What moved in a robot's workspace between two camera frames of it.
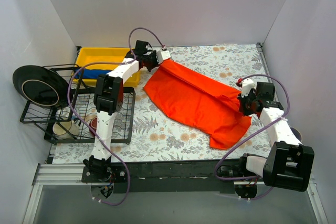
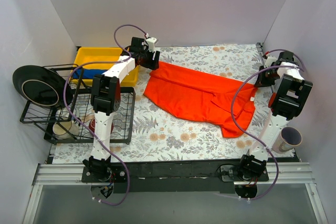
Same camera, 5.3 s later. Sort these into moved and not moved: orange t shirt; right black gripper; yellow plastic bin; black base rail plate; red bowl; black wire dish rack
Moved: right black gripper; orange t shirt
Not moved: black base rail plate; red bowl; black wire dish rack; yellow plastic bin
